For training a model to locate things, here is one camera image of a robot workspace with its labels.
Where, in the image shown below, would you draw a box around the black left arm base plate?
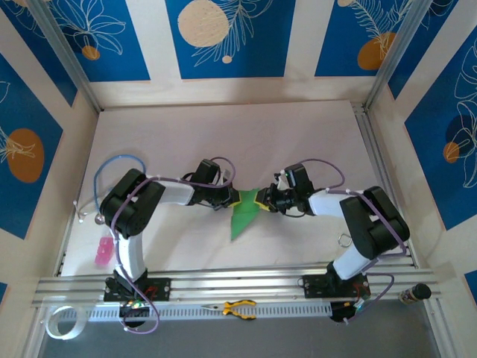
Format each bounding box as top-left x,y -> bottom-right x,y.
103,277 -> 172,303

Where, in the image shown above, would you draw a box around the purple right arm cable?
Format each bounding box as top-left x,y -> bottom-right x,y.
297,159 -> 410,326

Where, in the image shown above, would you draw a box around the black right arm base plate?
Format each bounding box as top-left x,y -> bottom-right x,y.
302,274 -> 370,299

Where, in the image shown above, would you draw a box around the clear adhesive tape roll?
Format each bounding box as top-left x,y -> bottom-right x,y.
46,305 -> 87,341

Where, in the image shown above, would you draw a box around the yellow and black pliers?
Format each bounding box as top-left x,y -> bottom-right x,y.
200,299 -> 258,321

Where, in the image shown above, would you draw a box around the blue tube stethoscope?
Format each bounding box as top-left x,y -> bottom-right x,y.
73,152 -> 147,225

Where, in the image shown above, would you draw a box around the black cable connector block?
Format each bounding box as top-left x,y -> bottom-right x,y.
331,298 -> 370,324
119,300 -> 151,329

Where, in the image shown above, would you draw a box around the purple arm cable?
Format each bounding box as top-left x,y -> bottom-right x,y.
297,159 -> 410,326
110,156 -> 238,335

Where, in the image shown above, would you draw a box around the pink translucent plastic box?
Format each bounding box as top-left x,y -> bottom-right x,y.
95,236 -> 115,267

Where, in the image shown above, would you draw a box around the small bottle with black cap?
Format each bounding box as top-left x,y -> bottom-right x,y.
399,283 -> 432,305

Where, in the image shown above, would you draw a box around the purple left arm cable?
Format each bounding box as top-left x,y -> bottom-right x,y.
110,156 -> 238,335

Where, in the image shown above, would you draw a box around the white slotted cable duct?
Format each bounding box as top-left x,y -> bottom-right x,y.
59,301 -> 332,321

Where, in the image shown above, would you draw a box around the aluminium frame post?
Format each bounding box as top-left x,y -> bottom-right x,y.
363,0 -> 459,109
28,0 -> 104,113

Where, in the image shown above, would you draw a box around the aluminium mounting rail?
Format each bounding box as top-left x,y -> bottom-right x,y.
31,263 -> 443,309

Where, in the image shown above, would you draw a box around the green paper sheet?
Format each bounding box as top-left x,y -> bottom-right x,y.
230,188 -> 262,242

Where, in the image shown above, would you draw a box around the aluminium side rail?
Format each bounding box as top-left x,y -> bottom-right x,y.
352,102 -> 418,268

